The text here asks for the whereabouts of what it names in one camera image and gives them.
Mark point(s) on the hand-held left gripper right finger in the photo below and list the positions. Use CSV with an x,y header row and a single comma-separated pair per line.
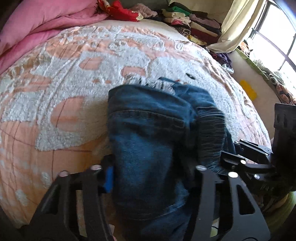
x,y
205,183

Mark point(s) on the light green cloth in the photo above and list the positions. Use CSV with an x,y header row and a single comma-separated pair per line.
x,y
285,208

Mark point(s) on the purple cloth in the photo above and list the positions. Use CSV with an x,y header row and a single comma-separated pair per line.
x,y
223,59

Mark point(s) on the peach white fleece blanket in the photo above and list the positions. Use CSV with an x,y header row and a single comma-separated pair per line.
x,y
57,92

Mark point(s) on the stack of folded clothes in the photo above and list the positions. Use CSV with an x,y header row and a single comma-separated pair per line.
x,y
194,23

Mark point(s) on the window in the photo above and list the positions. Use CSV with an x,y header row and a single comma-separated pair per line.
x,y
275,34

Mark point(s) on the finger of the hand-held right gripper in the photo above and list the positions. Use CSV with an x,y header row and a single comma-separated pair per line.
x,y
252,148
242,165

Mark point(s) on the pink quilt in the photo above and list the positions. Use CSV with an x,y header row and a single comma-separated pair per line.
x,y
34,25

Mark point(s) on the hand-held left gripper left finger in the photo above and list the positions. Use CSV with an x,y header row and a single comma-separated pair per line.
x,y
108,178

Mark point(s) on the green patterned sill cloth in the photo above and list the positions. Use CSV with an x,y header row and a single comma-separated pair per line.
x,y
263,69

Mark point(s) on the mauve fuzzy cloth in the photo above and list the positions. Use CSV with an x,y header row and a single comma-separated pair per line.
x,y
145,10

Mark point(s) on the cream curtain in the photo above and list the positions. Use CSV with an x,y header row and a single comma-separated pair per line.
x,y
240,20

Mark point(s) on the blue denim pants lace trim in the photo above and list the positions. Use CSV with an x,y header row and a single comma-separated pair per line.
x,y
150,143

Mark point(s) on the red floral cloth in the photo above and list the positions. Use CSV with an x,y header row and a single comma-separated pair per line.
x,y
120,10

